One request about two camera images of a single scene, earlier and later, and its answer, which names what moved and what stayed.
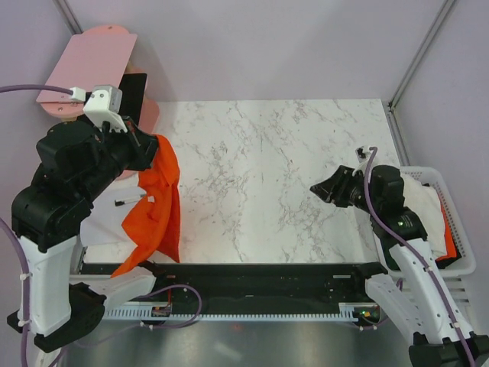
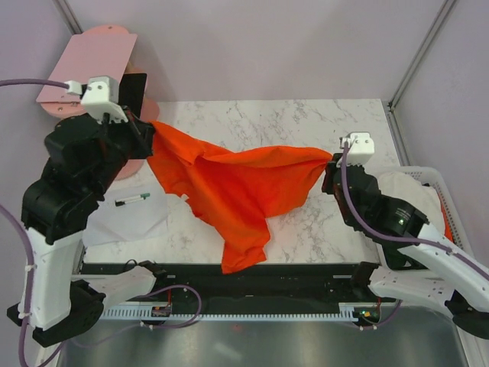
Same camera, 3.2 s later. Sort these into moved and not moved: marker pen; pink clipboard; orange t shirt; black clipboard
Moved: orange t shirt
Not moved: black clipboard; marker pen; pink clipboard
